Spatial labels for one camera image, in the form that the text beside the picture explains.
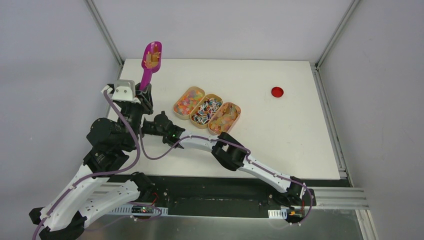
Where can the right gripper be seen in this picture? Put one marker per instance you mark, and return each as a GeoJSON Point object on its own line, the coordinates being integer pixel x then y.
{"type": "Point", "coordinates": [143, 125]}

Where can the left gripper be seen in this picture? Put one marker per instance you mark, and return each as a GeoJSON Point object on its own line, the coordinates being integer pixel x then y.
{"type": "Point", "coordinates": [143, 96]}

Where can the magenta plastic scoop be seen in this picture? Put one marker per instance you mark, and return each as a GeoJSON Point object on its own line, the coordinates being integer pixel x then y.
{"type": "Point", "coordinates": [151, 62]}

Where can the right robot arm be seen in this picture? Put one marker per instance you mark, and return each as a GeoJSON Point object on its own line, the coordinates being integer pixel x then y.
{"type": "Point", "coordinates": [233, 156]}

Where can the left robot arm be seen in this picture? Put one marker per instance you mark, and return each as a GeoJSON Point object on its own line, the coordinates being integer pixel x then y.
{"type": "Point", "coordinates": [73, 210]}

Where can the tray of gummy candies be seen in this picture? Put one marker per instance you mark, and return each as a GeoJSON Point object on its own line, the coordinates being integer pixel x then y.
{"type": "Point", "coordinates": [189, 100]}

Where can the tray of lollipop candies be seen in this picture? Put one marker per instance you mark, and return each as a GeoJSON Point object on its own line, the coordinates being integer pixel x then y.
{"type": "Point", "coordinates": [205, 110]}

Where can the tray of popsicle candies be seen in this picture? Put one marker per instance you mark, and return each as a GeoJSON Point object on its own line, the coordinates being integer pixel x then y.
{"type": "Point", "coordinates": [224, 119]}

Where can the red jar lid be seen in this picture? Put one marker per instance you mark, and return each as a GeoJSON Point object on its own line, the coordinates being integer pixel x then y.
{"type": "Point", "coordinates": [277, 92]}

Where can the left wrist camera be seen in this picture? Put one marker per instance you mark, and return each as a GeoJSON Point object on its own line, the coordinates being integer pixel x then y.
{"type": "Point", "coordinates": [124, 91]}

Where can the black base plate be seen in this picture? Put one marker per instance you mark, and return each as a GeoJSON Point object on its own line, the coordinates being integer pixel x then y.
{"type": "Point", "coordinates": [215, 197]}

